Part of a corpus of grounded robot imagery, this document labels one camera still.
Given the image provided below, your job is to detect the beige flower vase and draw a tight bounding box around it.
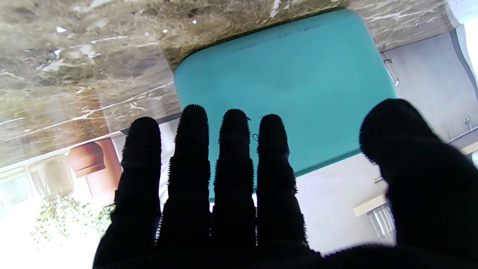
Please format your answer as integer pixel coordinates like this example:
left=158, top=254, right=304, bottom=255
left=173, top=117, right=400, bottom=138
left=29, top=155, right=75, bottom=198

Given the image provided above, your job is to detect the black cooktop strip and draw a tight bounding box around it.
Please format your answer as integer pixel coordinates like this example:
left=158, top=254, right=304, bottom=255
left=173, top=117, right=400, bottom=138
left=121, top=112, right=182, bottom=135

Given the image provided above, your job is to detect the row of glass jars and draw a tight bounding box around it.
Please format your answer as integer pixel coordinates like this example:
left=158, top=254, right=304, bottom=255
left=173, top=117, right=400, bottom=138
left=367, top=204, right=396, bottom=239

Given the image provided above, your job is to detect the metal wall rail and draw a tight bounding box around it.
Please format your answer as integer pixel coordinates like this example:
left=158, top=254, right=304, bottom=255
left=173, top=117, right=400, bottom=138
left=444, top=118, right=478, bottom=144

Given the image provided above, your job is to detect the tall terracotta flower vase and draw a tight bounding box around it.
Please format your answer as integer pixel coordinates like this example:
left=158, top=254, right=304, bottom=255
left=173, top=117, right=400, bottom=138
left=32, top=138, right=125, bottom=239

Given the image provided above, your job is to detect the wooden wall shelf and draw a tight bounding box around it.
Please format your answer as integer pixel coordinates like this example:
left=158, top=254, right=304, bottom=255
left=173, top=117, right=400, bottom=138
left=353, top=142, right=478, bottom=218

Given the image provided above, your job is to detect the teal plastic basket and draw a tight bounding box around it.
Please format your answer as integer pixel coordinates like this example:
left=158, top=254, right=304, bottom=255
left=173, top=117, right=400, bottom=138
left=174, top=9, right=397, bottom=198

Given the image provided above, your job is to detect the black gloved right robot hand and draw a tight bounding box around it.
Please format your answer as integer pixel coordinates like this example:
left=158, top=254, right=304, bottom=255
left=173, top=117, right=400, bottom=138
left=93, top=98, right=478, bottom=269

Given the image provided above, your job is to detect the small round terracotta pot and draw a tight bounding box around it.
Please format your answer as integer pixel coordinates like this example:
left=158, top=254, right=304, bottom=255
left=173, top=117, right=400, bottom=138
left=68, top=142, right=107, bottom=178

